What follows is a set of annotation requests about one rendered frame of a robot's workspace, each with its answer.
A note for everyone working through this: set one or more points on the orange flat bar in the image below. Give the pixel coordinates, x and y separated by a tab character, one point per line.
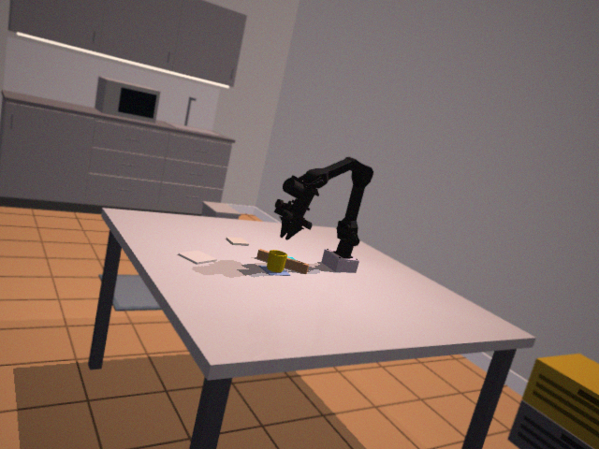
289	263

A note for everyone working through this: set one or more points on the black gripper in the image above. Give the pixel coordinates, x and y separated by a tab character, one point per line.
292	220

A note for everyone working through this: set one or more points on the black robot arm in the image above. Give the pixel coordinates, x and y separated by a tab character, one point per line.
304	189

